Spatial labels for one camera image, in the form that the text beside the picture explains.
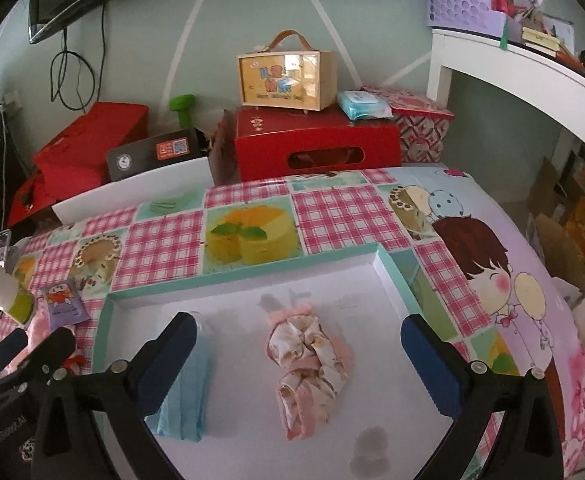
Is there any small red bag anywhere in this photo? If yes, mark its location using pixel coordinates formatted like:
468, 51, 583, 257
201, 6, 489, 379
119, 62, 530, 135
6, 175, 60, 228

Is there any pink ruffled cloth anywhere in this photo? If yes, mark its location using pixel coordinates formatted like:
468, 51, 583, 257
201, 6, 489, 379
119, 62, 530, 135
0, 312, 90, 378

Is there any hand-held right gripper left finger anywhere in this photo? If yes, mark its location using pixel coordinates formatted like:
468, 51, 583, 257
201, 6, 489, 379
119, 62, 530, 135
31, 311, 198, 480

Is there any purple snack packet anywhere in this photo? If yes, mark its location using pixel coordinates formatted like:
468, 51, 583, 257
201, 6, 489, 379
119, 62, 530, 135
40, 280, 90, 332

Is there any green dumbbell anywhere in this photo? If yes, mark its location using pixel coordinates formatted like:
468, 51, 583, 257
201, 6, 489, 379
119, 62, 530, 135
169, 96, 196, 131

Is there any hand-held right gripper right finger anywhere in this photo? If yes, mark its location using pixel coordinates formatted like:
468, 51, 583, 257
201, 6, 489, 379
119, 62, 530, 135
401, 313, 565, 480

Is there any light blue folded cloth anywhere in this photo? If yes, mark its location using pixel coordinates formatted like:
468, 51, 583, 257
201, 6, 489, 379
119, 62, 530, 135
156, 312, 216, 443

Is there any white board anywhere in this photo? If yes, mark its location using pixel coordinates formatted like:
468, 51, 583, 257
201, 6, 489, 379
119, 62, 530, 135
51, 156, 213, 226

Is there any stack of books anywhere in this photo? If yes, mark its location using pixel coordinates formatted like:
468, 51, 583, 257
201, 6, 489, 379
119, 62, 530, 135
519, 10, 575, 56

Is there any white bottle with green label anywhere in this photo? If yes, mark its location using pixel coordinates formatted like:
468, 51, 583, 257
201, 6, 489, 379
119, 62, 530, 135
0, 266, 36, 325

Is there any pink floral cloth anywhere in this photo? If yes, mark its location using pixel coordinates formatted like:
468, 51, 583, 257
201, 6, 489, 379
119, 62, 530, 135
258, 290, 354, 442

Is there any black cable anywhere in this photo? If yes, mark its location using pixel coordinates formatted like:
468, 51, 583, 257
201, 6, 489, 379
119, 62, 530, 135
50, 5, 108, 111

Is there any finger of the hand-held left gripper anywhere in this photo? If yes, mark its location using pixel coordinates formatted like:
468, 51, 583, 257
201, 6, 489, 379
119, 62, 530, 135
0, 329, 29, 386
0, 327, 76, 397

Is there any red gift box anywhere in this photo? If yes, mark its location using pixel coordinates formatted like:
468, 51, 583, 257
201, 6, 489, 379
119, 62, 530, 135
235, 107, 401, 183

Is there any cartoon gift box with handle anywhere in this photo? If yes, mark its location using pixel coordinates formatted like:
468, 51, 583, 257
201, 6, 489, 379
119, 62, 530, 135
237, 30, 337, 112

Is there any black box with orange label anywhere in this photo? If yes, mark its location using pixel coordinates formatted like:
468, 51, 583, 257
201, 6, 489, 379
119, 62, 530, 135
106, 127, 208, 183

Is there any blue wet wipes pack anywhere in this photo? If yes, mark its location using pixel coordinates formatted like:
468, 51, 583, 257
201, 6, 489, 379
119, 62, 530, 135
337, 90, 395, 122

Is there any cardboard box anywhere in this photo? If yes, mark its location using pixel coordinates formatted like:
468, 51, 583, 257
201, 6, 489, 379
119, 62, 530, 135
527, 155, 585, 291

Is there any red patterned box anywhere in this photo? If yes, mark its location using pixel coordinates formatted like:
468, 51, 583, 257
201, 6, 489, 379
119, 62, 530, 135
361, 85, 455, 166

